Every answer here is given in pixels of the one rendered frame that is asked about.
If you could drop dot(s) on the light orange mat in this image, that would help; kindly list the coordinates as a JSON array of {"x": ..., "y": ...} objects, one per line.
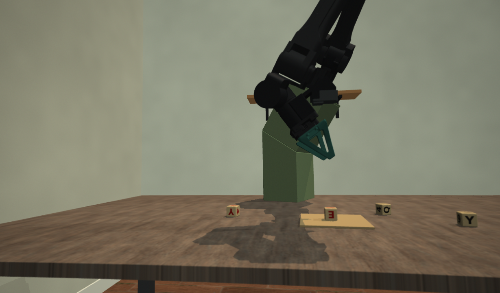
[{"x": 345, "y": 221}]

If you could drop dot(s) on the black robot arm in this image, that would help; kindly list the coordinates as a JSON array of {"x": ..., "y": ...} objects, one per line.
[{"x": 310, "y": 45}]

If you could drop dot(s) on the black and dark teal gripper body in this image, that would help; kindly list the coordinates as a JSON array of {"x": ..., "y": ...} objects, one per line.
[{"x": 297, "y": 126}]

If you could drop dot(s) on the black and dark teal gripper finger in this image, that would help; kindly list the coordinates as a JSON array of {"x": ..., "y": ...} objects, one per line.
[
  {"x": 310, "y": 133},
  {"x": 321, "y": 142}
]

